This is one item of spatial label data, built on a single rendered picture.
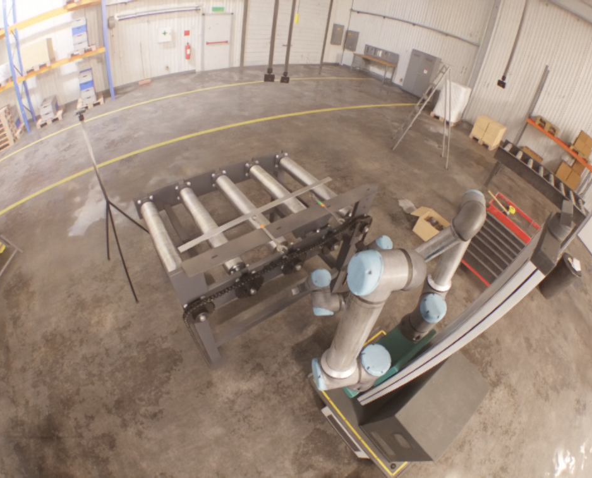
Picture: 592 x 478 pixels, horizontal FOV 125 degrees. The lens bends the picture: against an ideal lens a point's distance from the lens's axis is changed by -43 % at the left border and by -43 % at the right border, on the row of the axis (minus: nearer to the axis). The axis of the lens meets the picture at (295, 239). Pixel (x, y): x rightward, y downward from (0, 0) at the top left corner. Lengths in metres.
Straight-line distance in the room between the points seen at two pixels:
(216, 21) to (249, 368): 10.07
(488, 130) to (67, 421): 9.97
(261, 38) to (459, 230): 10.77
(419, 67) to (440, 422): 11.03
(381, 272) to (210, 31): 10.11
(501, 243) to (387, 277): 2.41
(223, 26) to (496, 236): 9.98
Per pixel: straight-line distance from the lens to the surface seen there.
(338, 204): 1.47
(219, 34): 10.57
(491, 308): 0.84
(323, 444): 2.10
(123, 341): 2.45
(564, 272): 4.25
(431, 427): 1.44
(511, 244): 3.00
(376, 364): 1.20
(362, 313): 0.79
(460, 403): 1.57
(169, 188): 2.02
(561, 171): 9.75
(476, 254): 3.17
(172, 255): 1.54
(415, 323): 1.56
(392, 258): 0.72
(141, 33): 9.85
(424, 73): 11.31
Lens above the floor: 2.05
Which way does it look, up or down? 46 degrees down
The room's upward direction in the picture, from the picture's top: 10 degrees clockwise
